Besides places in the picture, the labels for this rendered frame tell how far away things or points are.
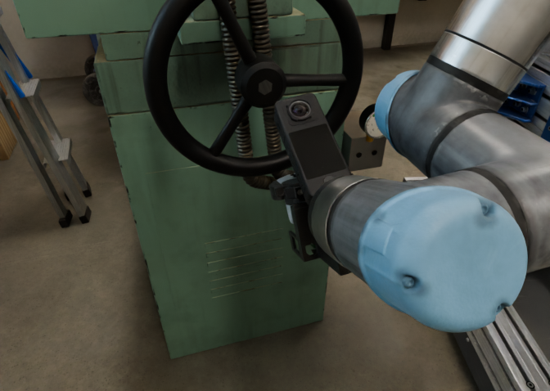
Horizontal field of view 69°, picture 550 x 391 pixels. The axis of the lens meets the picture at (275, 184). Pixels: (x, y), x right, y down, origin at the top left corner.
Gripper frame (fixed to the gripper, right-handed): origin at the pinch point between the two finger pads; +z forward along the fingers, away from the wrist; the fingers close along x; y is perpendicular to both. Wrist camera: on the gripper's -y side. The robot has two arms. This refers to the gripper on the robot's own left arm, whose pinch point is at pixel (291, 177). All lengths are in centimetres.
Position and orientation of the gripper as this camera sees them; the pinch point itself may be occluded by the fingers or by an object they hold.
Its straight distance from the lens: 53.9
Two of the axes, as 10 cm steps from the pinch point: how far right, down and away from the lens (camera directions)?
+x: 9.6, -2.2, 1.8
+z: -2.0, -0.9, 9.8
